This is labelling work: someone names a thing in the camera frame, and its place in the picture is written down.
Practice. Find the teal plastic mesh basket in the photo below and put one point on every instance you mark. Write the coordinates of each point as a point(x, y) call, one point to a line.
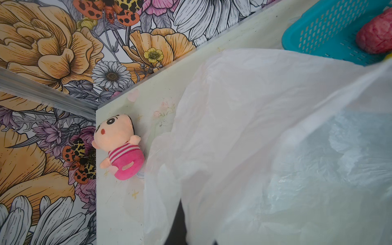
point(329, 29)

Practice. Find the pink red round fruit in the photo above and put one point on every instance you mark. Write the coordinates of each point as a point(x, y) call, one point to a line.
point(375, 37)

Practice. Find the pink plush doll toy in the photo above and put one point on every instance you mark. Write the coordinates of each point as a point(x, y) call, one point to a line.
point(117, 137)

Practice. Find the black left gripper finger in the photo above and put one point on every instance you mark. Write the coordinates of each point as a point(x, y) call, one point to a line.
point(178, 232)

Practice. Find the white translucent plastic bag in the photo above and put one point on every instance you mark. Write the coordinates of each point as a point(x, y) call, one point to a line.
point(273, 147)

